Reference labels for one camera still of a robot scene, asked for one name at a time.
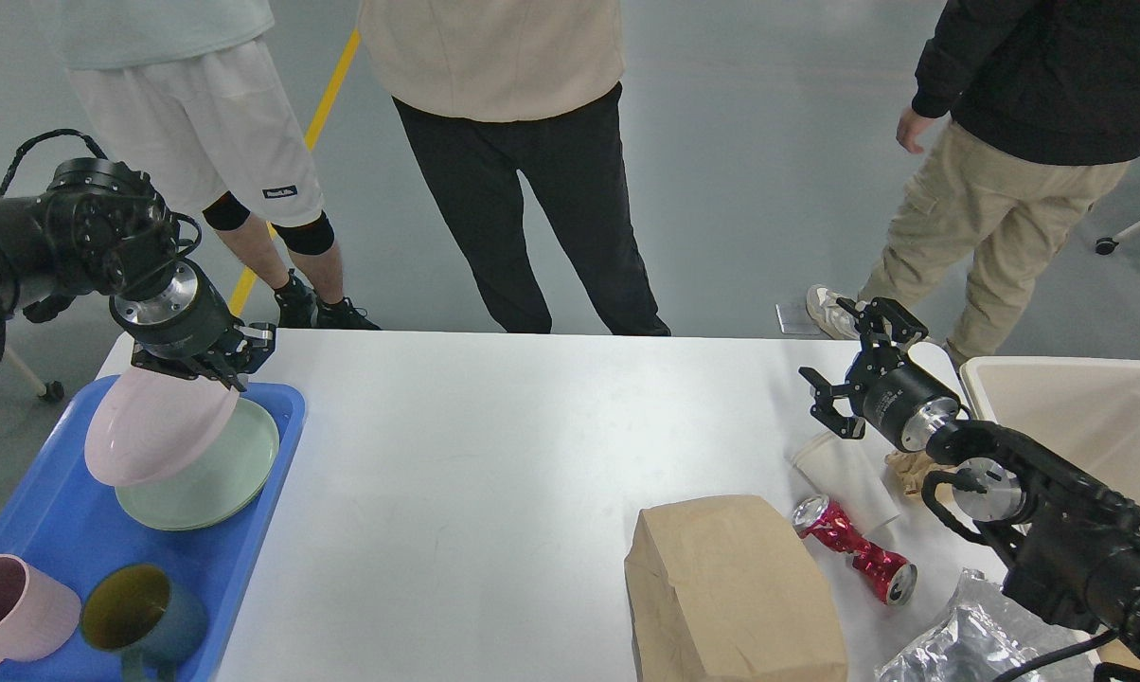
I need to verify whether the dark teal mug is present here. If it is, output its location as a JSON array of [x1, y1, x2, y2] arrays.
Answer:
[[80, 563, 209, 681]]

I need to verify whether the blue plastic tray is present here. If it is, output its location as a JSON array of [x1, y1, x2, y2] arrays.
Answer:
[[0, 376, 307, 681]]

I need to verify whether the crumpled brown paper napkin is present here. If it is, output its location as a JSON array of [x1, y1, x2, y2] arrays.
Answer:
[[884, 450, 955, 502]]

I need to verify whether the person in black jacket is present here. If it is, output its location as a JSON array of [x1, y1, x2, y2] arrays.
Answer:
[[857, 1, 1140, 366]]

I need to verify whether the silver foil bag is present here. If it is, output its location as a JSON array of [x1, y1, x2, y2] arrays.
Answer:
[[876, 568, 1090, 681]]

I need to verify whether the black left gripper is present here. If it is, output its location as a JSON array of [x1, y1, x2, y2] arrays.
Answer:
[[109, 260, 278, 393]]

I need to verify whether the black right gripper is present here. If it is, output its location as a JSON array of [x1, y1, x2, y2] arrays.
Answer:
[[798, 297, 961, 453]]

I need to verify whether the white paper cup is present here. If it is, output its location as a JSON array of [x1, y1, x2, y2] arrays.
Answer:
[[785, 431, 899, 538]]

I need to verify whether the brown paper bag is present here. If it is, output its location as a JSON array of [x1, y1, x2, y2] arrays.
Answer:
[[625, 494, 848, 681]]

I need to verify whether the person in white shorts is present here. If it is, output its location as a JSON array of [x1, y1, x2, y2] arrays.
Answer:
[[39, 1, 375, 330]]

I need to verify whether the light green plate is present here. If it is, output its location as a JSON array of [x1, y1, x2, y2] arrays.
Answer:
[[115, 399, 279, 531]]

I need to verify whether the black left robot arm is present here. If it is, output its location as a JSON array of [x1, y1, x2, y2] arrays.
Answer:
[[0, 135, 276, 391]]

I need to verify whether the pink plastic plate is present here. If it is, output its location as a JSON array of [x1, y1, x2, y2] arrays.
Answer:
[[82, 367, 241, 487]]

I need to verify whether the metal floor plate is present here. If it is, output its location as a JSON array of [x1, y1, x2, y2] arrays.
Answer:
[[775, 303, 857, 338]]

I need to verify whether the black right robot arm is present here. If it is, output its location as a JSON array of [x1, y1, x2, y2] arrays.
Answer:
[[800, 293, 1140, 681]]

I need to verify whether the beige plastic bin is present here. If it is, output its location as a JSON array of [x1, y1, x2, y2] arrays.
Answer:
[[960, 355, 1140, 506]]

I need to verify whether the crushed red soda can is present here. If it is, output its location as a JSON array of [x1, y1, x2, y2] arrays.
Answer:
[[790, 494, 919, 607]]

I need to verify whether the person in beige hoodie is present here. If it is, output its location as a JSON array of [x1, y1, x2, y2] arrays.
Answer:
[[357, 1, 670, 336]]

